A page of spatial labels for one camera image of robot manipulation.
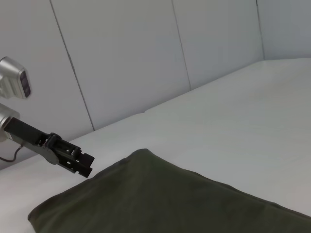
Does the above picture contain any dark green FREE t-shirt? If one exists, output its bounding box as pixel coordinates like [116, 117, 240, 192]
[27, 148, 311, 233]

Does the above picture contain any left arm cable connector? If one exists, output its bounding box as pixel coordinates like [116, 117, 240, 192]
[0, 144, 24, 163]

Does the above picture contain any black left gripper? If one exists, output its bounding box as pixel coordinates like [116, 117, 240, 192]
[5, 117, 95, 179]

